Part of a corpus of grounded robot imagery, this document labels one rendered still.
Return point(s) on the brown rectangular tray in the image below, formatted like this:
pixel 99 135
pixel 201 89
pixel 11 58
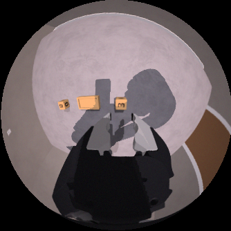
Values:
pixel 89 102

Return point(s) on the wooden calendar cube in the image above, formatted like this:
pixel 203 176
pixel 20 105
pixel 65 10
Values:
pixel 63 104
pixel 120 103

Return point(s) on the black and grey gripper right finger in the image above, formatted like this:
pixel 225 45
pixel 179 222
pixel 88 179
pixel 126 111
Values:
pixel 150 143

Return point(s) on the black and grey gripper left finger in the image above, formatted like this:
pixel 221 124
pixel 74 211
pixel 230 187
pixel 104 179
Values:
pixel 93 143

